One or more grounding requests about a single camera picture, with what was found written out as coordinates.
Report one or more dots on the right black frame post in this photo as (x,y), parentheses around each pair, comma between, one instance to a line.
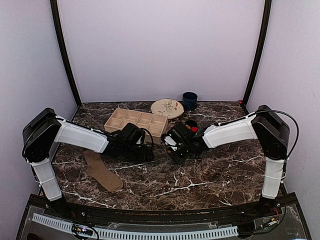
(258,52)

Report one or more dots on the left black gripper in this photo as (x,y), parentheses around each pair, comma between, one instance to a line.
(144,156)

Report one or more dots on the cream floral ceramic plate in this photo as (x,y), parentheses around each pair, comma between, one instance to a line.
(167,107)

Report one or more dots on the left black frame post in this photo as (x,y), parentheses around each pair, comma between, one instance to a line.
(63,52)

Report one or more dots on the argyle black red orange sock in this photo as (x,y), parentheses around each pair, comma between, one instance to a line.
(192,125)

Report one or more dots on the dark blue mug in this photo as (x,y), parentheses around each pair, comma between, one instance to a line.
(189,101)

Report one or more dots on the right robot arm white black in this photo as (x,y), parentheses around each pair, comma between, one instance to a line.
(265,125)

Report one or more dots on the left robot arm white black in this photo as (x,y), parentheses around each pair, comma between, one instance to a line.
(48,130)

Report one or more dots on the black frame post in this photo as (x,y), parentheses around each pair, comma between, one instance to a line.
(258,52)
(63,52)

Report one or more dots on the wooden compartment tray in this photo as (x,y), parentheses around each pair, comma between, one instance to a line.
(155,124)

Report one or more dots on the plain brown sock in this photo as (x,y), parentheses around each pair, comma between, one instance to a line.
(98,170)

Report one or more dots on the white slotted cable duct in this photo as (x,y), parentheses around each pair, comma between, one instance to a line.
(97,233)

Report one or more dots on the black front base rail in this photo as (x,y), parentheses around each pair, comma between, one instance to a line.
(101,215)

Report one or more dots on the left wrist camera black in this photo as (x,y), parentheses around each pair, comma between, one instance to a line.
(132,134)

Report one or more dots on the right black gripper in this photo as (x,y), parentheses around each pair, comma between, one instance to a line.
(178,160)

